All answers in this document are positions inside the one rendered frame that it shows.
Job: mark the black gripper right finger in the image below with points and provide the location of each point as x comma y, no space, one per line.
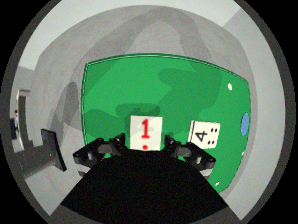
200,159

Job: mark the blue round disc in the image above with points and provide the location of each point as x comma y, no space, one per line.
244,123

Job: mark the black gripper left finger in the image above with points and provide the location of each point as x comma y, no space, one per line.
89,155

